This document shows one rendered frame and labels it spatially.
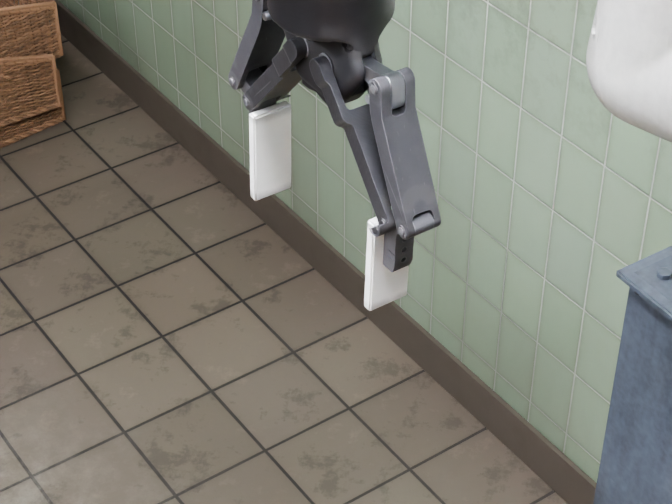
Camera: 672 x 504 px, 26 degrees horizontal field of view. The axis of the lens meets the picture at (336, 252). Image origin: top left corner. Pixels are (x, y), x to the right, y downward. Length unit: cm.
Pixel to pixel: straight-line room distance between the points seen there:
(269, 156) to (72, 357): 212
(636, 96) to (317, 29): 53
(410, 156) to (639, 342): 63
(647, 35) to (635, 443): 44
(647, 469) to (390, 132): 75
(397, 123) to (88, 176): 276
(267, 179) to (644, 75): 42
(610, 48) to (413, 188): 49
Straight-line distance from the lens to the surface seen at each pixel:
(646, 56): 129
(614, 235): 236
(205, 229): 337
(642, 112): 131
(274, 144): 99
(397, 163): 84
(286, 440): 287
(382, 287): 91
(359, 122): 86
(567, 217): 244
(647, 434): 149
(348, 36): 84
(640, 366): 145
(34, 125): 376
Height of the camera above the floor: 208
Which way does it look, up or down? 39 degrees down
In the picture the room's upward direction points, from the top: straight up
